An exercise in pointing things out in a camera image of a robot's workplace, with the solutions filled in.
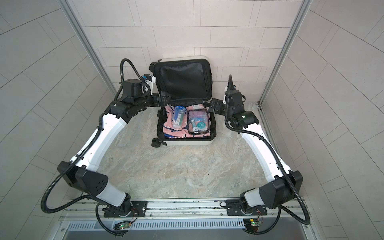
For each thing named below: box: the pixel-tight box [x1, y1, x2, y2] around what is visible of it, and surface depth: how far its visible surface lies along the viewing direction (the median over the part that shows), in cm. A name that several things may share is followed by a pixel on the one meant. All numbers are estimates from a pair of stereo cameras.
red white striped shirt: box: [164, 134, 186, 139], surface depth 94 cm
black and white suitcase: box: [148, 55, 217, 148], surface depth 95 cm
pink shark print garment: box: [163, 103, 211, 138], surface depth 95 cm
